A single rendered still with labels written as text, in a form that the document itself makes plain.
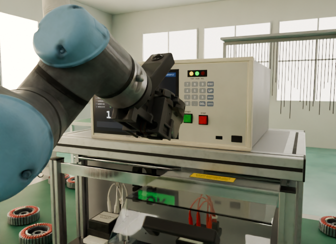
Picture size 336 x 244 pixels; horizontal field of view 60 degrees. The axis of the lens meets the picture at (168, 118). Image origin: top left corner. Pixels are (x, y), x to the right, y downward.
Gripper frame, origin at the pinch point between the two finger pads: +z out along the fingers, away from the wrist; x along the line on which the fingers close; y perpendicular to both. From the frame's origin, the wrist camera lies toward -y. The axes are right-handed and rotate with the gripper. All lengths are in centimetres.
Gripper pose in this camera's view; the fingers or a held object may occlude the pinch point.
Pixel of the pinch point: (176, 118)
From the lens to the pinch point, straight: 62.5
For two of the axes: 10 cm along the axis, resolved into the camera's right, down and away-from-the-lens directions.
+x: 9.1, 0.4, -4.2
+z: 3.9, 3.4, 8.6
